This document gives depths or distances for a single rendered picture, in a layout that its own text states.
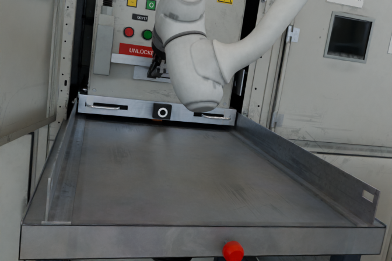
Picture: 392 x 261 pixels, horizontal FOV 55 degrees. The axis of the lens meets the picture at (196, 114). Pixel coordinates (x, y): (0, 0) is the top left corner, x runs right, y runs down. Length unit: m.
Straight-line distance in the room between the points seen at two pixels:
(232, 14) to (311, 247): 0.85
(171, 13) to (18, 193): 0.76
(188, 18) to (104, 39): 0.37
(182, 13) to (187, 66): 0.12
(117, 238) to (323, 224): 0.36
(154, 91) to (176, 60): 0.47
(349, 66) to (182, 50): 0.80
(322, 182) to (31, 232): 0.59
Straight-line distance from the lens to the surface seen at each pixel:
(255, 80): 1.32
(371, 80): 1.54
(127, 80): 1.26
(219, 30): 1.31
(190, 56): 0.81
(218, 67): 0.79
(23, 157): 1.26
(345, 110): 1.50
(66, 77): 1.21
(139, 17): 1.25
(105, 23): 1.14
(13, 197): 1.31
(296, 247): 0.71
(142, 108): 1.26
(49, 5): 1.18
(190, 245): 0.63
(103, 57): 1.14
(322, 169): 0.89
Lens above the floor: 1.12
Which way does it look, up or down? 10 degrees down
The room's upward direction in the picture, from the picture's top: 8 degrees clockwise
